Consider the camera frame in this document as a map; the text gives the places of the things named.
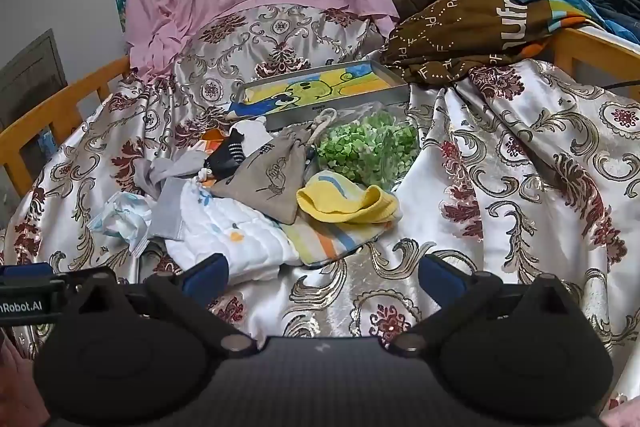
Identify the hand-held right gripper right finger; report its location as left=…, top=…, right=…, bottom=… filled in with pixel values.
left=387, top=254, right=583, bottom=355

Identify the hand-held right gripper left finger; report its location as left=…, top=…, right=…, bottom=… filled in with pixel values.
left=62, top=253, right=258, bottom=355

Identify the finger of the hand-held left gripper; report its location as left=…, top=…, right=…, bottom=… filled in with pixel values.
left=0, top=262, right=117, bottom=293

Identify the white quilted cloth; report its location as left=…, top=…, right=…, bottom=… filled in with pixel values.
left=165, top=179, right=303, bottom=285

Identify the grey sock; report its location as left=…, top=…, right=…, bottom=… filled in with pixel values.
left=132, top=154, right=221, bottom=240

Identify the white blue cloth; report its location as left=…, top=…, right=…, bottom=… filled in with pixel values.
left=87, top=192, right=153, bottom=255

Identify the linen drawstring pouch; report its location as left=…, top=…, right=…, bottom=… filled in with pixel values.
left=210, top=108, right=338, bottom=225

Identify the black and white sock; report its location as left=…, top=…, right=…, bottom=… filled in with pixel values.
left=207, top=129, right=251, bottom=180

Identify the yellow striped sock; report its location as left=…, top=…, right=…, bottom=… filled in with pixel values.
left=282, top=170, right=403, bottom=268

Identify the grey metal tray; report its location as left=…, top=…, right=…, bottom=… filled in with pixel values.
left=227, top=59, right=412, bottom=130

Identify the person's left hand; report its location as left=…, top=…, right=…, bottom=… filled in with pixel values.
left=0, top=337, right=51, bottom=427

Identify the floral satin blanket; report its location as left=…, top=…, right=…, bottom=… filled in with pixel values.
left=0, top=4, right=640, bottom=427

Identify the clear bag of green pieces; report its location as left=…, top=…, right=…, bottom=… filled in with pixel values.
left=312, top=104, right=421, bottom=188

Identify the grey cabinet door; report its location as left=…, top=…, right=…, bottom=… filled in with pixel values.
left=0, top=29, right=68, bottom=128

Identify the brown printed blanket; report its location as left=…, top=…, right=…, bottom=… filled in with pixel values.
left=380, top=0, right=601, bottom=85

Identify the dark blue cloth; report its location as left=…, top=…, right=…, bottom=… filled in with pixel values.
left=585, top=0, right=640, bottom=42

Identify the wooden bed rail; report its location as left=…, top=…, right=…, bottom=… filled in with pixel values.
left=0, top=56, right=133, bottom=198

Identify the wooden bed frame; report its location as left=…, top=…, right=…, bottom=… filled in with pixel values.
left=542, top=24, right=640, bottom=95

